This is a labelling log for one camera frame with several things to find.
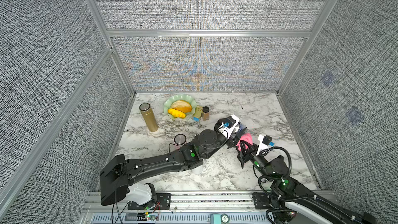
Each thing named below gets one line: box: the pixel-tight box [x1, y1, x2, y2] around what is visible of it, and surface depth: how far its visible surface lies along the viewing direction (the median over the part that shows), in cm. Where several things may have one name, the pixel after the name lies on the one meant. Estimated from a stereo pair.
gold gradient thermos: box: [138, 102, 159, 133], surface depth 87 cm
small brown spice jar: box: [202, 105, 210, 121], surface depth 99 cm
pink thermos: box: [173, 133, 187, 150], surface depth 73 cm
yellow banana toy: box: [167, 107, 187, 119], surface depth 103 cm
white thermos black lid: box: [191, 164, 204, 175], surface depth 82 cm
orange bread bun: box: [170, 99, 193, 114], surface depth 106 cm
